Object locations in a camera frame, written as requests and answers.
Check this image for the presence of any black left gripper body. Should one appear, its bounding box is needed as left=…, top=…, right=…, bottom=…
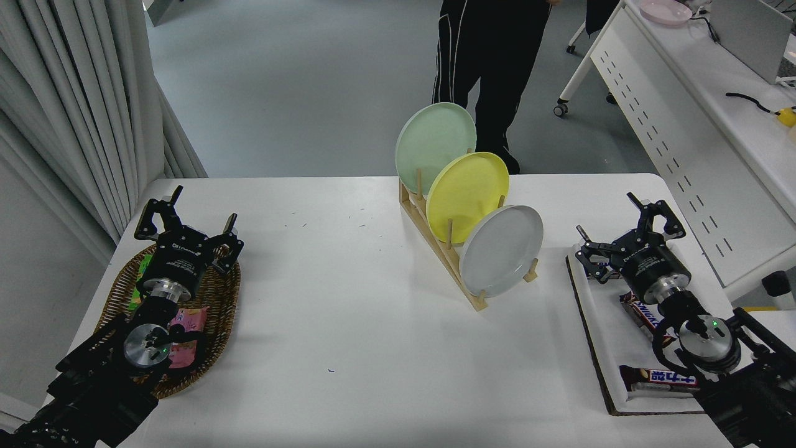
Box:
left=144, top=228, right=216, bottom=294

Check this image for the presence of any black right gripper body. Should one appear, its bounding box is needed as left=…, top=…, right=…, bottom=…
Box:
left=613, top=233, right=692, bottom=291

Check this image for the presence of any grey plate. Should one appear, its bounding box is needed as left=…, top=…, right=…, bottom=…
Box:
left=459, top=205, right=544, bottom=299

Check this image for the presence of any wooden plate rack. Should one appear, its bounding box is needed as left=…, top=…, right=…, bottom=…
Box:
left=399, top=168, right=539, bottom=312

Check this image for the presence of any yellow plate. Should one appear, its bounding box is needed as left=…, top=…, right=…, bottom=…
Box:
left=426, top=151, right=510, bottom=245

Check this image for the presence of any pale green plate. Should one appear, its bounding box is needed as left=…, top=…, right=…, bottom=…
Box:
left=395, top=102, right=478, bottom=195

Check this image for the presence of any pink plate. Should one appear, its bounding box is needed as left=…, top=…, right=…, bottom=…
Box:
left=639, top=0, right=693, bottom=26

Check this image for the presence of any green snack packet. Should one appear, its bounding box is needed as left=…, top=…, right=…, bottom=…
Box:
left=129, top=253, right=154, bottom=312

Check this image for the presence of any Snickers bar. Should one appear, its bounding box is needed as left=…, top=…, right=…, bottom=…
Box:
left=619, top=291, right=678, bottom=349

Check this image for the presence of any pink snack packet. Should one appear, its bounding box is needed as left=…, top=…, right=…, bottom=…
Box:
left=167, top=306, right=210, bottom=370

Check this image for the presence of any brown wicker basket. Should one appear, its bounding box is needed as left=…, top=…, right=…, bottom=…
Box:
left=95, top=241, right=241, bottom=400

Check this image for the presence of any white tray with cork base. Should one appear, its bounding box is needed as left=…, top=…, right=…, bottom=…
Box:
left=565, top=243, right=741, bottom=416

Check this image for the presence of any chocolate bar with Chinese print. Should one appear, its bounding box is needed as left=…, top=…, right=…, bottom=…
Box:
left=619, top=365, right=701, bottom=393

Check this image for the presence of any white desk on casters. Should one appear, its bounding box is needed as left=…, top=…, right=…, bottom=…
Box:
left=553, top=0, right=796, bottom=303

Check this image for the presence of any grey curtain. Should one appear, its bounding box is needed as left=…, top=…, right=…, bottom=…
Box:
left=0, top=0, right=209, bottom=266

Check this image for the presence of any grey cabinet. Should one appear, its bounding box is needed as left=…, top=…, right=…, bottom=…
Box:
left=142, top=0, right=187, bottom=27

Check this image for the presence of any grey laptop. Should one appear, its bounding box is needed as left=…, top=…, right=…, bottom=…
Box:
left=709, top=0, right=794, bottom=86

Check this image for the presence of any black chair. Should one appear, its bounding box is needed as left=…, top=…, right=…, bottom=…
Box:
left=585, top=0, right=622, bottom=37

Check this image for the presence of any person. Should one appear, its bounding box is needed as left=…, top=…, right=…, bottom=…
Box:
left=431, top=0, right=563, bottom=175

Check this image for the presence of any white post with black cap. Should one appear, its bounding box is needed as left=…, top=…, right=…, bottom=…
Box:
left=761, top=270, right=796, bottom=310

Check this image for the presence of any black cable with yellow plug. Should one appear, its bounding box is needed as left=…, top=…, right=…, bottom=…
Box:
left=725, top=91, right=779, bottom=116

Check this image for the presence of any thin black cable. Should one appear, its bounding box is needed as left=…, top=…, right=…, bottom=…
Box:
left=687, top=5, right=721, bottom=44

